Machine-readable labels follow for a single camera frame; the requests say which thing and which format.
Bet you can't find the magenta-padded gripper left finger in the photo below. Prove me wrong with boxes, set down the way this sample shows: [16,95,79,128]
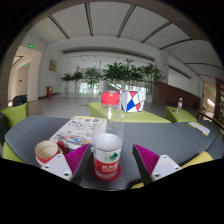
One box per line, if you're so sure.
[41,143,93,186]

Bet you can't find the yellow seat cushion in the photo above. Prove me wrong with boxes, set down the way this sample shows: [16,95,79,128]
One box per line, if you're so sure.
[129,151,214,190]

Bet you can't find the clear red-capped water bottle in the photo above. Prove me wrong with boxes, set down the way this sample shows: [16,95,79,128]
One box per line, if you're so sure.
[92,92,124,181]

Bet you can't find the small lime green table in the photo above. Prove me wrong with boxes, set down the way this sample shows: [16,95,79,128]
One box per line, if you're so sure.
[165,105,198,124]

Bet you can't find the yellow white leaflet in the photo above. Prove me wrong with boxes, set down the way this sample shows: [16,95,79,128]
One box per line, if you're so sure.
[187,121,212,137]

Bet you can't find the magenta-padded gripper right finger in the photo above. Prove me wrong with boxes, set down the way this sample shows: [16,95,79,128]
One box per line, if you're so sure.
[132,143,183,186]

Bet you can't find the large lime green table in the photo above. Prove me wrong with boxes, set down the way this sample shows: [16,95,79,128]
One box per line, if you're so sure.
[88,101,172,124]

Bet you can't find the red floor cabinet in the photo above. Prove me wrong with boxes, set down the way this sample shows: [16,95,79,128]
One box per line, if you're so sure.
[46,85,54,98]

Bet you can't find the lime green cube seat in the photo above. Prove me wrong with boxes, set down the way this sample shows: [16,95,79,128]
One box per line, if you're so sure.
[0,102,30,129]

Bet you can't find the red and white cup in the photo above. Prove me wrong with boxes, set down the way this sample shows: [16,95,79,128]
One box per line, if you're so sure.
[34,139,68,167]

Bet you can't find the framed wall picture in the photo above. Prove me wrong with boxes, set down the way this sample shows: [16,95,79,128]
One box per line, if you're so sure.
[48,59,58,73]

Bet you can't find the black bag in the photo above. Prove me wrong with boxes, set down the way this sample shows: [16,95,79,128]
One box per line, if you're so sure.
[12,94,29,108]

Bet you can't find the open printed magazine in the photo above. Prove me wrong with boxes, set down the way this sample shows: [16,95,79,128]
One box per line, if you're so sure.
[49,115,108,151]

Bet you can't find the lime green seat cushion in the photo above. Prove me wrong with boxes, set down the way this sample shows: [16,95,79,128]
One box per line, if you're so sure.
[2,141,25,164]

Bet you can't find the small clear water bottle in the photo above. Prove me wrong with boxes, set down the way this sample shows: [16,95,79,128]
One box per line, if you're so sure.
[176,97,184,115]

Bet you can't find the group of potted plants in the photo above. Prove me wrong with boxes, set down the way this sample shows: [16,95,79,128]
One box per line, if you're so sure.
[61,59,164,96]

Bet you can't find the dark wooden bench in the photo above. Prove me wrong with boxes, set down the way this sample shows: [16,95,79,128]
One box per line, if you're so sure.
[196,109,224,134]

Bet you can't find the dark grey ottoman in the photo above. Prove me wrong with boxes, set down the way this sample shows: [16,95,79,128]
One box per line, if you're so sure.
[0,112,8,138]

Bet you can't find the white red blue geometric box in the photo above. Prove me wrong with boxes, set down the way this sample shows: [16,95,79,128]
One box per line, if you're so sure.
[118,88,147,113]

